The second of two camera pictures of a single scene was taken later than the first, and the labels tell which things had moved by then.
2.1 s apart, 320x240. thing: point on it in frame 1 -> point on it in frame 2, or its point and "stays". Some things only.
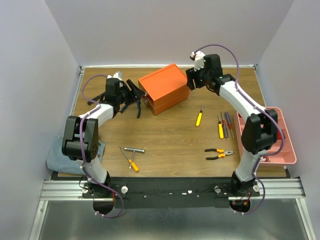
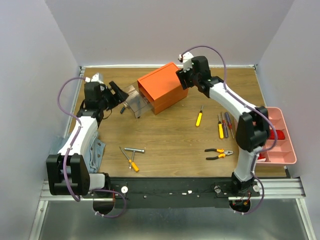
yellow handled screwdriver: x=199 y=117 stays
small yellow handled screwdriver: x=221 y=135 stays
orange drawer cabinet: x=165 y=88 stays
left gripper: x=137 y=92 -> x=120 y=95
